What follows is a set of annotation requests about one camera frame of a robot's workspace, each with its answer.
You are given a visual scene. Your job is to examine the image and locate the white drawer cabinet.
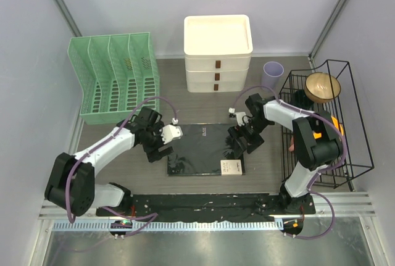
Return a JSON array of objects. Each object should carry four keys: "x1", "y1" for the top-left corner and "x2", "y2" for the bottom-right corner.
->
[{"x1": 183, "y1": 14, "x2": 254, "y2": 93}]

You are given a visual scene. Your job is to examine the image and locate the green file organizer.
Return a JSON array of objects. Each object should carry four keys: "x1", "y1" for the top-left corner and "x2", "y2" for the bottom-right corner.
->
[{"x1": 67, "y1": 32, "x2": 160, "y2": 125}]

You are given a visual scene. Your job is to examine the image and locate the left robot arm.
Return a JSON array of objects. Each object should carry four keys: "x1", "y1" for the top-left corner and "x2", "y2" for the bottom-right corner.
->
[{"x1": 44, "y1": 107, "x2": 183, "y2": 222}]

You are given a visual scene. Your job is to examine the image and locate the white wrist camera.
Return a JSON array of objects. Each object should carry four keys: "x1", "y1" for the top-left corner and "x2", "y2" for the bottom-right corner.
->
[
  {"x1": 160, "y1": 118, "x2": 183, "y2": 144},
  {"x1": 228, "y1": 107, "x2": 246, "y2": 127}
]

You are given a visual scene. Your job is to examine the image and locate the white drawer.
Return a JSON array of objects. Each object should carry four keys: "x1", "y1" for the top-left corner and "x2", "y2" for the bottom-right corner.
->
[
  {"x1": 187, "y1": 81, "x2": 245, "y2": 93},
  {"x1": 186, "y1": 69, "x2": 249, "y2": 83},
  {"x1": 185, "y1": 56, "x2": 251, "y2": 72}
]

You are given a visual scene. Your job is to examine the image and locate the black wire rack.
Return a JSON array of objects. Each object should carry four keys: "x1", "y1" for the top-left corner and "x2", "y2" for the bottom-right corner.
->
[{"x1": 280, "y1": 59, "x2": 375, "y2": 191}]

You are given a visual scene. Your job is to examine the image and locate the purple cup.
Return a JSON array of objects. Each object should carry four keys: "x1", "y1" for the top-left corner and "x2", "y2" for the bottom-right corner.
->
[{"x1": 261, "y1": 61, "x2": 284, "y2": 89}]

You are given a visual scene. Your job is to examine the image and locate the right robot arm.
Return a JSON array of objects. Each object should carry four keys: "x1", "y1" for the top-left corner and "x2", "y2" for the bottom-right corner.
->
[{"x1": 228, "y1": 94, "x2": 346, "y2": 214}]

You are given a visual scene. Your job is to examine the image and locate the black notebook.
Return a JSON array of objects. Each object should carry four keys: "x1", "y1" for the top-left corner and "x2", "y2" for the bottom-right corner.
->
[{"x1": 167, "y1": 123, "x2": 246, "y2": 176}]

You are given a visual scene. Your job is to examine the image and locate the pink cup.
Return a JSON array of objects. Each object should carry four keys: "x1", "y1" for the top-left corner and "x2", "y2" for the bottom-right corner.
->
[{"x1": 288, "y1": 137, "x2": 294, "y2": 152}]

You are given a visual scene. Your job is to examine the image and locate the white eraser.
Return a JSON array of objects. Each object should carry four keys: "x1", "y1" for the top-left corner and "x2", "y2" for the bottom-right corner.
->
[{"x1": 220, "y1": 159, "x2": 243, "y2": 176}]

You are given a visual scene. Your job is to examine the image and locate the white cable duct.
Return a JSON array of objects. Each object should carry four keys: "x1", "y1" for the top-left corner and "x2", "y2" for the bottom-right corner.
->
[{"x1": 52, "y1": 218, "x2": 283, "y2": 232}]

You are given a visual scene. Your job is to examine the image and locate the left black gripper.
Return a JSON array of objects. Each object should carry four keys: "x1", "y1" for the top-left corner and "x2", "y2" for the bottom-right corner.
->
[{"x1": 141, "y1": 121, "x2": 173, "y2": 162}]

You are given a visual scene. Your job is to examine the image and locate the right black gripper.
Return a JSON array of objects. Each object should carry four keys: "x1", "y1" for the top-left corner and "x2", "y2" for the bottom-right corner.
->
[{"x1": 228, "y1": 118, "x2": 271, "y2": 159}]

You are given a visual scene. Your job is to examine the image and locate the wooden bowl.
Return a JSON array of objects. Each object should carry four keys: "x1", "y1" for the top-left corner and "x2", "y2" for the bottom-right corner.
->
[{"x1": 304, "y1": 72, "x2": 341, "y2": 104}]

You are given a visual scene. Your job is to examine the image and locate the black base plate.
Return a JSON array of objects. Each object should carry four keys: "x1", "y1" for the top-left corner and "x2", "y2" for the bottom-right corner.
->
[{"x1": 95, "y1": 192, "x2": 317, "y2": 223}]

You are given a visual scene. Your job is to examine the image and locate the black cup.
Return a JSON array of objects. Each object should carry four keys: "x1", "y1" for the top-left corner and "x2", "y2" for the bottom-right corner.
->
[{"x1": 290, "y1": 89, "x2": 314, "y2": 110}]

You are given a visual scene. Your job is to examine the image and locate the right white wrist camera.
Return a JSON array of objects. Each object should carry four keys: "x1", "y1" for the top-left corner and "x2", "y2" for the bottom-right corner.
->
[{"x1": 228, "y1": 107, "x2": 246, "y2": 127}]

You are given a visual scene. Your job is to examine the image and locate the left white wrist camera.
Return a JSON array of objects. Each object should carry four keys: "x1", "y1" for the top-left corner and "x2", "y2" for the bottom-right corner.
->
[{"x1": 160, "y1": 118, "x2": 183, "y2": 144}]

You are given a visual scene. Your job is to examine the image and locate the orange bowl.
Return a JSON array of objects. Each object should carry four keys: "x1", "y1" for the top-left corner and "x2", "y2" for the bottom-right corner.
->
[{"x1": 313, "y1": 116, "x2": 344, "y2": 139}]

